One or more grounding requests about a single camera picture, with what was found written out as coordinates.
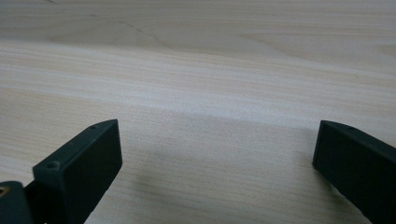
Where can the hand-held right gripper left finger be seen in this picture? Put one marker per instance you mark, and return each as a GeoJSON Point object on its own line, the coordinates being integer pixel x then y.
{"type": "Point", "coordinates": [81, 169]}

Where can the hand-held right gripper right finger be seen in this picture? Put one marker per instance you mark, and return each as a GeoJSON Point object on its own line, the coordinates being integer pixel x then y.
{"type": "Point", "coordinates": [358, 165]}

